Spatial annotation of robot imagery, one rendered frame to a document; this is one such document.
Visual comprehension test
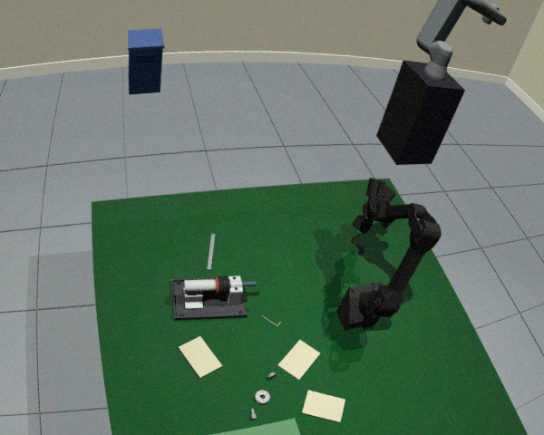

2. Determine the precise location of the cream flat rectangular card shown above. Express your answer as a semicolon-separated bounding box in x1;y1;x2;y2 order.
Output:
301;390;345;422
179;337;223;378
278;340;320;380

